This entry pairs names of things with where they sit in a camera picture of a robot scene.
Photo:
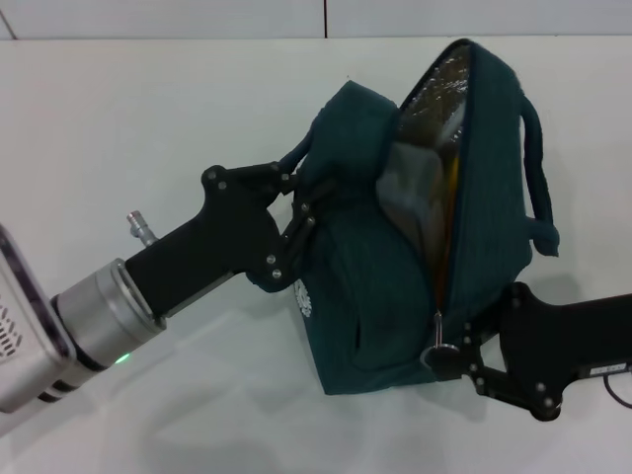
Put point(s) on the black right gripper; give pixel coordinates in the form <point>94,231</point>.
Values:
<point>568,336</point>

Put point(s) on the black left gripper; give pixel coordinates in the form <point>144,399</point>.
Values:
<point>222,237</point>

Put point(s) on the yellow banana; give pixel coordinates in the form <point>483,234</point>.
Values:
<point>450,207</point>

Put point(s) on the clear plastic food container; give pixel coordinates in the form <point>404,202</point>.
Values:
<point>410,197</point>

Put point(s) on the dark teal insulated lunch bag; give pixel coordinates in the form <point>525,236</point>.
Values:
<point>365,276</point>

